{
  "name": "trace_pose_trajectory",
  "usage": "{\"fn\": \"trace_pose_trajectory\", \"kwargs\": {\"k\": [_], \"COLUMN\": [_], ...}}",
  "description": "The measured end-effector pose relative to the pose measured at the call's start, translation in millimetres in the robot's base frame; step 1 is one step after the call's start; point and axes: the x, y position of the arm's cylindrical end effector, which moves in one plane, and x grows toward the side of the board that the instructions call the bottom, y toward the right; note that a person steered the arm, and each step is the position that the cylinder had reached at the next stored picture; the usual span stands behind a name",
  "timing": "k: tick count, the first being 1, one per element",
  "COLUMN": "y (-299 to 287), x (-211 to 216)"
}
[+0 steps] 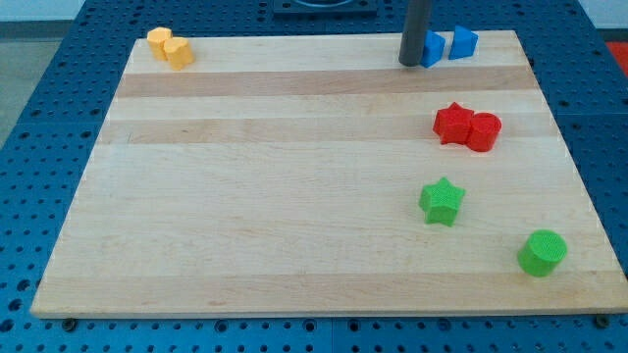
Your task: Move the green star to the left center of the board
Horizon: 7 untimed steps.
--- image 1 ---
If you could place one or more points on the wooden board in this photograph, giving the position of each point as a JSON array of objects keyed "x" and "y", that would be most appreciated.
[{"x": 279, "y": 176}]

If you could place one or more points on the green star block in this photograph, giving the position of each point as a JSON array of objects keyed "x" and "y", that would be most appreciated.
[{"x": 441, "y": 202}]

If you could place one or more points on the red star block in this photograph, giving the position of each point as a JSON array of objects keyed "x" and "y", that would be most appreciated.
[{"x": 452, "y": 124}]

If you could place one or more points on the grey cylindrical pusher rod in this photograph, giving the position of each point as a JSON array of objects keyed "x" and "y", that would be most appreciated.
[{"x": 416, "y": 24}]

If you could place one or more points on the red cylinder block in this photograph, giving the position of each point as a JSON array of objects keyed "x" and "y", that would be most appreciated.
[{"x": 483, "y": 133}]

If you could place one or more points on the blue cube block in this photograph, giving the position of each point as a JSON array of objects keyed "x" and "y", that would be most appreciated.
[{"x": 434, "y": 46}]

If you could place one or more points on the yellow block front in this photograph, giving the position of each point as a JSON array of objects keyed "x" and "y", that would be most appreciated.
[{"x": 178, "y": 52}]

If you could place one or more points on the yellow block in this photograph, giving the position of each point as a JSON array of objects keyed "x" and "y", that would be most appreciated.
[
  {"x": 156, "y": 39},
  {"x": 178, "y": 52}
]

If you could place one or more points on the blue triangular block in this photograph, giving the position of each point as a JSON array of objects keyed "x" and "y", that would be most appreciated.
[{"x": 463, "y": 44}]

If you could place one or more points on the yellow block rear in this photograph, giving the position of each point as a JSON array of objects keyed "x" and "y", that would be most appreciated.
[{"x": 156, "y": 39}]

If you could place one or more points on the green cylinder block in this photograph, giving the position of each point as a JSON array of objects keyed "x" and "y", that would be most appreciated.
[{"x": 542, "y": 252}]

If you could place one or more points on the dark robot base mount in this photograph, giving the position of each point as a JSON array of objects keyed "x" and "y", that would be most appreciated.
[{"x": 324, "y": 7}]

